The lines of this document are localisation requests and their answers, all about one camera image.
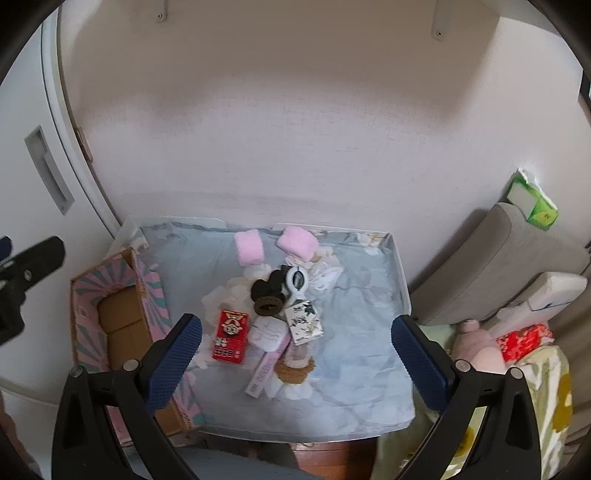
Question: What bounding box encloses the white ring-shaped case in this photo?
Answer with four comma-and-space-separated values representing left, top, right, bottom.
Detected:
284, 265, 309, 296

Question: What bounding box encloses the wooden stool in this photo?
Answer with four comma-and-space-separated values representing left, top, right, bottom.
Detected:
291, 436, 377, 480

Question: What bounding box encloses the red printed box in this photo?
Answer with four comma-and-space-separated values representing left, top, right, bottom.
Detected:
212, 309, 250, 365

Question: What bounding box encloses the black scrunchie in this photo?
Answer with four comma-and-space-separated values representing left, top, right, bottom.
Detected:
250, 268, 289, 303

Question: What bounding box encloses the pink patterned cardboard box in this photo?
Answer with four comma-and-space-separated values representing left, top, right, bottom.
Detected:
69, 247, 204, 446

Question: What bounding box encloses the grey cushion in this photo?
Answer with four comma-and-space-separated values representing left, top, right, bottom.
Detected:
411, 202, 591, 326

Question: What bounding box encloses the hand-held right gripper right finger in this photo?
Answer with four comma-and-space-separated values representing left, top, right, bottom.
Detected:
390, 315, 541, 480

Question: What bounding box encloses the brown fluffy scrunchie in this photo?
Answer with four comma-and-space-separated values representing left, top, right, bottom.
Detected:
276, 344, 316, 385

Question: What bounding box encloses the white door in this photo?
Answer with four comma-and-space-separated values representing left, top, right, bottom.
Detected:
0, 18, 122, 407

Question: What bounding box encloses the clear bag of white items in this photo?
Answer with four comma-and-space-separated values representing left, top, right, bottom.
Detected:
302, 261, 345, 291

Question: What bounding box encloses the green tissue pack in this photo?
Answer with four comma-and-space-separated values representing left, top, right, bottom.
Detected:
507, 168, 559, 230

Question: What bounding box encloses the recessed door handle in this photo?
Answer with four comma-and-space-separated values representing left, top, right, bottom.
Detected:
24, 126, 75, 215

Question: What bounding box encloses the pink plush toy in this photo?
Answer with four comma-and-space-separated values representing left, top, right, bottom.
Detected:
450, 318, 506, 374

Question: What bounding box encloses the blue floral cloth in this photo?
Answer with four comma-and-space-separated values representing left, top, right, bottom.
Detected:
127, 222, 414, 430

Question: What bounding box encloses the pink fluffy roll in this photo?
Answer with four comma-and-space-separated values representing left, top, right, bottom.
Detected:
277, 225, 318, 260
234, 229, 266, 267

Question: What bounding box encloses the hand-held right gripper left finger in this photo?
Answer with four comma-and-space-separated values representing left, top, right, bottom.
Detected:
52, 313, 204, 480

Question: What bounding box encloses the white patterned tissue packet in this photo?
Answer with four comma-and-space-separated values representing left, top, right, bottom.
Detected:
283, 299, 324, 346

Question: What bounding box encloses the red patterned packet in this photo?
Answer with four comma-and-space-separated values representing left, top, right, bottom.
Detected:
496, 323, 555, 363

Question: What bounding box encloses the long pink box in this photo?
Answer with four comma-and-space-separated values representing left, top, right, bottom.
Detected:
245, 335, 293, 398

